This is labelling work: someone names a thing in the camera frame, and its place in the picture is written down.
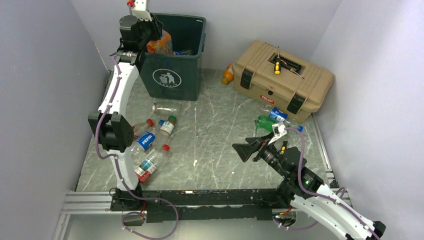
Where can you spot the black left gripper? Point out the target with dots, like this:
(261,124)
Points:
(156,25)

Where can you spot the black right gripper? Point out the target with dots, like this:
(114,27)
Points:
(244,150)

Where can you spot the green plastic bottle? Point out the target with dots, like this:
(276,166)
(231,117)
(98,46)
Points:
(266,123)

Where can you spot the tall orange drink bottle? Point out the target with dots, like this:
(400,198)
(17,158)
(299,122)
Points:
(162,46)

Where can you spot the blue label bottle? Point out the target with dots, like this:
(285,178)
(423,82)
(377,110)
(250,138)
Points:
(275,115)

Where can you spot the clear bottle red cap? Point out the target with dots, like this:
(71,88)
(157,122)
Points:
(150,163)

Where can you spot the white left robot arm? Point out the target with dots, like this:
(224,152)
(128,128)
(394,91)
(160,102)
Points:
(113,134)

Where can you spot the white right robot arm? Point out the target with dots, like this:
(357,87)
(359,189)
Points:
(304,190)

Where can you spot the dark green trash bin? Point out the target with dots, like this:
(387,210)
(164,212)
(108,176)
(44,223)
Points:
(177,77)

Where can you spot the clear bottle near bin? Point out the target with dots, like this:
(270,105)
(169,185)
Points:
(162,108)

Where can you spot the yellow black screwdriver on table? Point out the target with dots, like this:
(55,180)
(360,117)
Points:
(284,146)

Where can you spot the orange bottle behind toolbox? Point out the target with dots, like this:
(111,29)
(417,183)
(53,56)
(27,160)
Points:
(228,75)

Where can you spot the tan plastic toolbox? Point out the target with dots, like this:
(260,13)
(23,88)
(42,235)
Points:
(254,77)

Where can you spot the white label green cap bottle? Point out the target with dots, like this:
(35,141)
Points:
(162,135)

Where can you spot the small red cap bottle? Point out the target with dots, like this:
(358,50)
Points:
(140,128)

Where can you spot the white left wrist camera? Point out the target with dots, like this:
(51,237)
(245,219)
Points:
(140,9)

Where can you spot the yellow handled screwdriver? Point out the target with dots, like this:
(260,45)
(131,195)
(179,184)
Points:
(277,65)

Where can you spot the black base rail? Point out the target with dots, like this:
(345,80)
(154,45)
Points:
(213,204)

